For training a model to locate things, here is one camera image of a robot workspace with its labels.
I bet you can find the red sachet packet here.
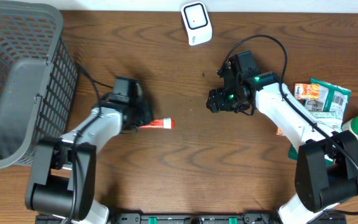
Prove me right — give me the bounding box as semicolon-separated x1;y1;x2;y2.
140;118;175;129

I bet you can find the orange white box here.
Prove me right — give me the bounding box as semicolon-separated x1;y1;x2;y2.
276;128;285;136

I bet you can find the orange small box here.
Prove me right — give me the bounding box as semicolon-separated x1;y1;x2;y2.
294;83;319;100

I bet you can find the mint green wipes packet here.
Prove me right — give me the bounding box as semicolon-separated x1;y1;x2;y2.
310;111;342;133

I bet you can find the green white sponge package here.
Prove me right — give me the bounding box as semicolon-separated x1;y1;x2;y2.
287;77;352;167

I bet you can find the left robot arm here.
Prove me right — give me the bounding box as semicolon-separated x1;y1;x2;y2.
25;77;153;223

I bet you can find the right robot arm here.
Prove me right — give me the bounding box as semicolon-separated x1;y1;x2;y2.
206;51;358;223

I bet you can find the white barcode scanner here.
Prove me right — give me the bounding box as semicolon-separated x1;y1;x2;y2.
181;1;213;46

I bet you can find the grey plastic mesh basket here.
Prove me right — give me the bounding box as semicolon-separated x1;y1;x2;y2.
0;1;78;169

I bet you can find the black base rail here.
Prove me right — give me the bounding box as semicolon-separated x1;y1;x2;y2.
35;212;347;224

